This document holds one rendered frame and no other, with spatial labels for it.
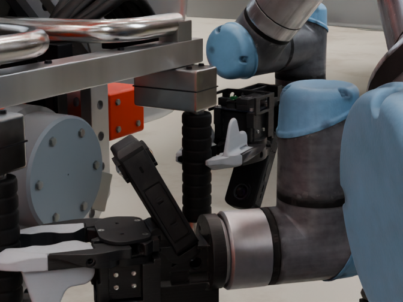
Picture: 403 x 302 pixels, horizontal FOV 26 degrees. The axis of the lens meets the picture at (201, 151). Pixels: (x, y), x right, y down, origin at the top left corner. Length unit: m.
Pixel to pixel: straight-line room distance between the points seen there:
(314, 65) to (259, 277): 0.52
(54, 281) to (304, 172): 0.24
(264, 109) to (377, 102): 0.78
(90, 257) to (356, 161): 0.41
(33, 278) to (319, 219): 0.26
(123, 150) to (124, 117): 0.51
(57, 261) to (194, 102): 0.33
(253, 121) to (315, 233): 0.32
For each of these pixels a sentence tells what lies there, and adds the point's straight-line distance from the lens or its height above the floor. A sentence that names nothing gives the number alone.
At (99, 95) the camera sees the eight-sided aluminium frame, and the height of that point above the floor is 0.89.
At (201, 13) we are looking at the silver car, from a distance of 3.55.
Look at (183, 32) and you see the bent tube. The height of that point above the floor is 0.99.
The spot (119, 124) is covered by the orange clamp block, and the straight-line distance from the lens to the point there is 1.27.
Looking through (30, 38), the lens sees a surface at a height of 1.01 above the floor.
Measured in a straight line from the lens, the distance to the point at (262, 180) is 1.17.
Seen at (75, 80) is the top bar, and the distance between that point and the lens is 0.87.
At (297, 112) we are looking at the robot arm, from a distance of 0.80.
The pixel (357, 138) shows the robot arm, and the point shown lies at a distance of 0.38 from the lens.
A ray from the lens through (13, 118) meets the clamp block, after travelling 0.77.
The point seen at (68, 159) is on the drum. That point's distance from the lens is 0.95.
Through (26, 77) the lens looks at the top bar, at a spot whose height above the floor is 0.97.
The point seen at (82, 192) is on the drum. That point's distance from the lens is 0.98.
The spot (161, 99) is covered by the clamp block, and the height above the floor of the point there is 0.91.
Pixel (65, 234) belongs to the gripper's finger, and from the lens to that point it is 0.81.
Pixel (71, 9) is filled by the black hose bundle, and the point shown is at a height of 1.02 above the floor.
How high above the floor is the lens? 1.10
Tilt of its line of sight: 14 degrees down
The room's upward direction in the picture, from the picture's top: straight up
